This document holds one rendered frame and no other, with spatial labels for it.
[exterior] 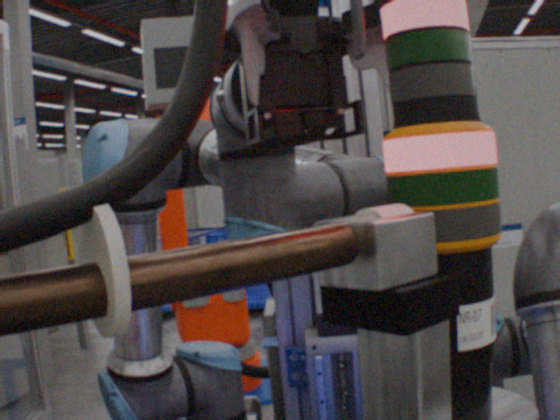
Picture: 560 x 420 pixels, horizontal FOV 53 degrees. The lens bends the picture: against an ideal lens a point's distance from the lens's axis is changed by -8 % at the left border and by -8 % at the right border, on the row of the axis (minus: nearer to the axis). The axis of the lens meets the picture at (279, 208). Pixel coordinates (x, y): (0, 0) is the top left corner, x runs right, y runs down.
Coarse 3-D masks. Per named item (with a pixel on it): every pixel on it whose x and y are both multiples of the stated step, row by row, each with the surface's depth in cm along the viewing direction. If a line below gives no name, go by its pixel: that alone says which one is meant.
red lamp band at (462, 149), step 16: (384, 144) 22; (400, 144) 21; (416, 144) 21; (432, 144) 20; (448, 144) 20; (464, 144) 20; (480, 144) 20; (384, 160) 22; (400, 160) 21; (416, 160) 21; (432, 160) 20; (448, 160) 20; (464, 160) 20; (480, 160) 20; (496, 160) 21
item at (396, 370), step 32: (320, 224) 20; (352, 224) 19; (384, 224) 18; (416, 224) 19; (384, 256) 18; (416, 256) 19; (320, 288) 21; (352, 288) 19; (384, 288) 18; (416, 288) 18; (448, 288) 19; (352, 320) 20; (384, 320) 19; (416, 320) 18; (448, 320) 20; (384, 352) 20; (416, 352) 19; (448, 352) 20; (384, 384) 21; (416, 384) 19; (448, 384) 20; (384, 416) 21; (416, 416) 20; (448, 416) 20; (512, 416) 22
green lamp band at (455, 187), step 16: (400, 176) 21; (416, 176) 21; (432, 176) 20; (448, 176) 20; (464, 176) 20; (480, 176) 20; (496, 176) 21; (400, 192) 21; (416, 192) 21; (432, 192) 20; (448, 192) 20; (464, 192) 20; (480, 192) 20; (496, 192) 21
